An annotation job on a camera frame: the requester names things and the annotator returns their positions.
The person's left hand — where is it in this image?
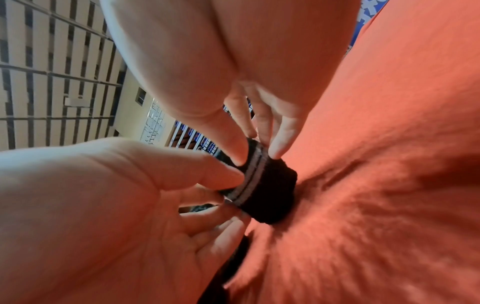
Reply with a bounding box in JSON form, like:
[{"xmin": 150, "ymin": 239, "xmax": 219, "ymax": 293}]
[{"xmin": 100, "ymin": 0, "xmax": 362, "ymax": 167}]

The person's right hand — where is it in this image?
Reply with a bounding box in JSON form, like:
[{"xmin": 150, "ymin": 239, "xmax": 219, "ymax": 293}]
[{"xmin": 0, "ymin": 137, "xmax": 253, "ymax": 304}]

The black grey-striped sock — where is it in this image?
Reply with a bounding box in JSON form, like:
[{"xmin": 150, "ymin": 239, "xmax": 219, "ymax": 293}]
[{"xmin": 196, "ymin": 138, "xmax": 299, "ymax": 304}]

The white barred railing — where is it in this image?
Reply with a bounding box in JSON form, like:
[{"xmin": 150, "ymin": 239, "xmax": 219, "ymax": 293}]
[{"xmin": 165, "ymin": 104, "xmax": 256, "ymax": 156}]

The white decorative window grille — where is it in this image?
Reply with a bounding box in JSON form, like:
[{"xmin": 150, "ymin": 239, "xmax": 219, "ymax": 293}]
[{"xmin": 139, "ymin": 100, "xmax": 167, "ymax": 145}]

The large metal window grille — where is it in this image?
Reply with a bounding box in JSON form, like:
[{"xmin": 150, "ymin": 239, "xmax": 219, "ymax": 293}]
[{"xmin": 0, "ymin": 0, "xmax": 128, "ymax": 150}]

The blue white patterned cloth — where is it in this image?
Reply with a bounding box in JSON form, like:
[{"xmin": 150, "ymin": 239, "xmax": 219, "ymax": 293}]
[{"xmin": 344, "ymin": 0, "xmax": 389, "ymax": 56}]

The orange fabric garment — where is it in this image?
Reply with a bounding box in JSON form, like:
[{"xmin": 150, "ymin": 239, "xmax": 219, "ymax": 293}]
[{"xmin": 224, "ymin": 0, "xmax": 480, "ymax": 304}]

